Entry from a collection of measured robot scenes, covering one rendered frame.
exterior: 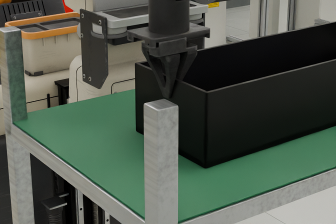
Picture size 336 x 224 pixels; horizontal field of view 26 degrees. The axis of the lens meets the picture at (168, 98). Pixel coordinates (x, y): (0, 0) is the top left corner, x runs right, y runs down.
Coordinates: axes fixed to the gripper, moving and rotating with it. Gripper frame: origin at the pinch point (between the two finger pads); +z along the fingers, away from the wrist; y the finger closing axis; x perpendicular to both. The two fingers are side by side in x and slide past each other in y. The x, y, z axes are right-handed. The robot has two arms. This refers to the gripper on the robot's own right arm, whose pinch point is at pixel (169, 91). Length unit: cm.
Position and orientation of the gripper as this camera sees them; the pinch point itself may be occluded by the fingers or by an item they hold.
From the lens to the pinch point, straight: 104.5
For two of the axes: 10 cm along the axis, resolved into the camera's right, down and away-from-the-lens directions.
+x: -6.0, -2.5, 7.6
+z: 0.0, 9.5, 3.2
